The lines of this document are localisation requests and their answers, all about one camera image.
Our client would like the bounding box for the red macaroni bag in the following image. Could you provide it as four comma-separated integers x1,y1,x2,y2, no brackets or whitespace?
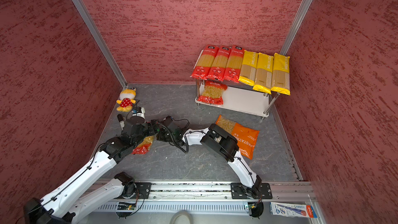
132,136,155,155
198,81,228,106

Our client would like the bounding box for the red spaghetti bag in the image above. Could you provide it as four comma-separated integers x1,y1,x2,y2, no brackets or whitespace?
206,46,231,82
191,45,219,80
223,46,245,83

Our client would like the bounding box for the yellow spaghetti bag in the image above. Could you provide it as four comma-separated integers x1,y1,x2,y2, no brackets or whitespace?
253,53,274,94
238,50,259,86
271,53,290,95

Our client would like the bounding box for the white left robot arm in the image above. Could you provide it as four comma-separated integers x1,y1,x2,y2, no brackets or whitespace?
23,117,159,224

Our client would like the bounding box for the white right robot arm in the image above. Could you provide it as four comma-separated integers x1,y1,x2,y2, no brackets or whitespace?
152,116,273,201

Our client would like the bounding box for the grey marker pen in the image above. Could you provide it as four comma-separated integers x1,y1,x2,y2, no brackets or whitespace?
117,114,124,129

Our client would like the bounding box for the yellow plush toy red dress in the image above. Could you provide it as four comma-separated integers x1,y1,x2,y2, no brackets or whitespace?
117,88,136,112

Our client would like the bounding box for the orange macaroni bag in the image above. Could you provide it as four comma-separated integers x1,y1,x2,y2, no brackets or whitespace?
216,115,260,159

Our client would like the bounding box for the blue white box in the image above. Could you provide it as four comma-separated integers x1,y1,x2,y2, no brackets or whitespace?
269,202,318,218

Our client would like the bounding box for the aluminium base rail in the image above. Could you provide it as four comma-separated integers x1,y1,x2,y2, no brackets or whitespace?
51,180,324,224

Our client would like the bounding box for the left aluminium corner post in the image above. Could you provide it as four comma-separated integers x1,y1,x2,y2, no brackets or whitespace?
72,0,128,89

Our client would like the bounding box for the aluminium corner post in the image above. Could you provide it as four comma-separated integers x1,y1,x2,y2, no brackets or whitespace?
72,0,128,89
280,0,313,56

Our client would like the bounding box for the right aluminium corner post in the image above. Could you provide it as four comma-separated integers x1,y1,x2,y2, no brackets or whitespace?
280,0,313,56

